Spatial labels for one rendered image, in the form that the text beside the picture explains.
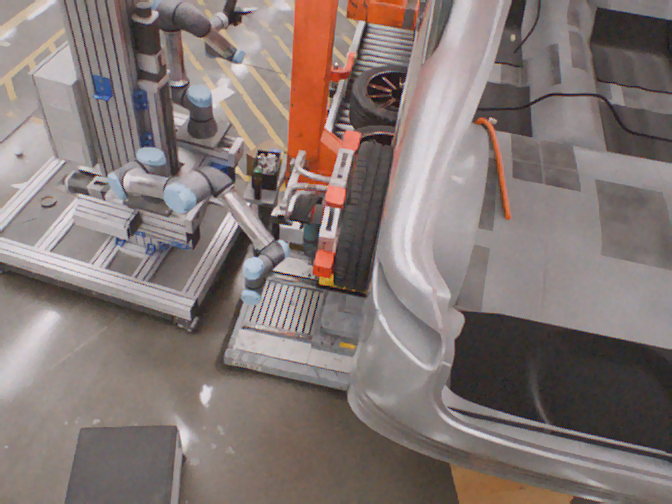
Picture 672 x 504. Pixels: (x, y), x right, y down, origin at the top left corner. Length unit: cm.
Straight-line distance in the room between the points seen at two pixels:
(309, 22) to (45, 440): 220
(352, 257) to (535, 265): 73
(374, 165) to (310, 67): 60
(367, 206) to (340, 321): 89
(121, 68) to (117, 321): 139
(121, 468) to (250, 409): 73
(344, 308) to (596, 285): 122
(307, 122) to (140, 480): 173
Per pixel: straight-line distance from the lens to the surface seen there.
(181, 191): 229
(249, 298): 238
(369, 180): 244
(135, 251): 345
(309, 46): 278
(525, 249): 260
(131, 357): 331
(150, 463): 267
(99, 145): 307
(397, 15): 481
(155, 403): 316
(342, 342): 315
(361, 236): 241
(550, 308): 255
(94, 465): 271
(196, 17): 286
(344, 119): 425
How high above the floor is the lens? 278
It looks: 48 degrees down
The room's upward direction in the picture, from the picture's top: 8 degrees clockwise
